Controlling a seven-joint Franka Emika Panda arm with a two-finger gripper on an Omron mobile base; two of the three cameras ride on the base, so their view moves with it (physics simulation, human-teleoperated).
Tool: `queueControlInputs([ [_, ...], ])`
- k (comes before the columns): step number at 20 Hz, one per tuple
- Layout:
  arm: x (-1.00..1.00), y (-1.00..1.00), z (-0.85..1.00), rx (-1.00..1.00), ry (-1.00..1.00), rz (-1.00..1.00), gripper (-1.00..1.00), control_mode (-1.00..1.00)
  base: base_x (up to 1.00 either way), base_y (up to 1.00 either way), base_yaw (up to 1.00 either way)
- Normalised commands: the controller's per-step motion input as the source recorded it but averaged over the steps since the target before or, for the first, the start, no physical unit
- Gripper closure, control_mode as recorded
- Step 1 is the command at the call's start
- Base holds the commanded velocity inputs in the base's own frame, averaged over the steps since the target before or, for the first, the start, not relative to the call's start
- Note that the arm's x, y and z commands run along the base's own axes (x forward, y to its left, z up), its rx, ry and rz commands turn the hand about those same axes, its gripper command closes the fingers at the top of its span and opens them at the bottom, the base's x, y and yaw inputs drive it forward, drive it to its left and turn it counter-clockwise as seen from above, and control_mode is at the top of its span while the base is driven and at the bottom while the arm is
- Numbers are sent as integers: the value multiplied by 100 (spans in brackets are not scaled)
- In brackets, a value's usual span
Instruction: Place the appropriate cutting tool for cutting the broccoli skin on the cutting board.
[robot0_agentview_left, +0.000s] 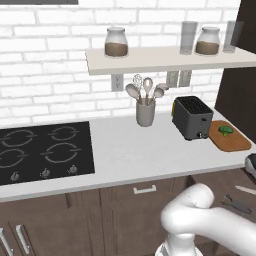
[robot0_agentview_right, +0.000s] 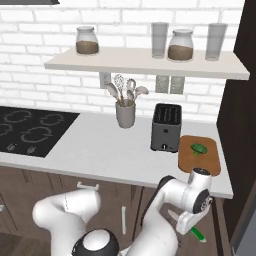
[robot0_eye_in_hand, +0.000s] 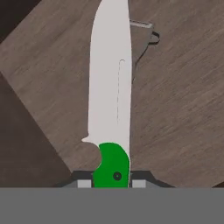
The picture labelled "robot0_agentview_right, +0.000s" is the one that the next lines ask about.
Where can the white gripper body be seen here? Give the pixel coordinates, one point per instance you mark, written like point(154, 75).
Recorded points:
point(187, 222)

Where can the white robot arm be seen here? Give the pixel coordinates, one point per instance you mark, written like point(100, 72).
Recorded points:
point(156, 230)

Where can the brown wooden cutting board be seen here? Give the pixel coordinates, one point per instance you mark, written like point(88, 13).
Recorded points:
point(200, 165)

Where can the green broccoli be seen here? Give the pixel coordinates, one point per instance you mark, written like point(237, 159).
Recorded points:
point(199, 149)

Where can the brown cupboard door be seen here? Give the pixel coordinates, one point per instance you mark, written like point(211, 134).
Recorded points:
point(131, 220)

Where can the brown drawer front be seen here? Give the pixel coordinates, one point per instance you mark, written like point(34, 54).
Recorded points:
point(113, 190)

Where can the dark grey toaster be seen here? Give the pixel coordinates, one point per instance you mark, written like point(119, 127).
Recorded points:
point(165, 133)

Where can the tall dark brown cabinet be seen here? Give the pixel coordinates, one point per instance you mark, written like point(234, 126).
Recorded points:
point(238, 116)

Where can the grey utensil pot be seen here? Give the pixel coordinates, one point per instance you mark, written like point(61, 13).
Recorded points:
point(125, 116)

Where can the grey ladle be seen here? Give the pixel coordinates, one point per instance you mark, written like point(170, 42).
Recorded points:
point(141, 90)

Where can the grey spoon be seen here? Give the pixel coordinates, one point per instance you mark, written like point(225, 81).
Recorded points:
point(112, 89)

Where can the metal whisk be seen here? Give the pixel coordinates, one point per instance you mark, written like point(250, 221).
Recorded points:
point(119, 81)

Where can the brown cupboard run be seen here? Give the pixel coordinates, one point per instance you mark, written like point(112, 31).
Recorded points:
point(20, 190)

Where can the glass jar with brown contents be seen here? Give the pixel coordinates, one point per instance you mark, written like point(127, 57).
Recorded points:
point(87, 41)
point(180, 46)

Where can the black hob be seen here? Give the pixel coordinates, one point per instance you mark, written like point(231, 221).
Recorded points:
point(30, 131)

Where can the clear drinking glass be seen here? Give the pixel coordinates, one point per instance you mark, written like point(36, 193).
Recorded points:
point(215, 41)
point(159, 40)

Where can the dark range hood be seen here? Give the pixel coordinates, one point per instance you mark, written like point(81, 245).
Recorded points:
point(26, 1)

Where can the grey wall outlet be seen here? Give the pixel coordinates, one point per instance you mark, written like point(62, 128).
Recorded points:
point(162, 84)
point(177, 85)

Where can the beige wall shelf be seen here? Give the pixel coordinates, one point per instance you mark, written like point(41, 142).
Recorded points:
point(140, 63)

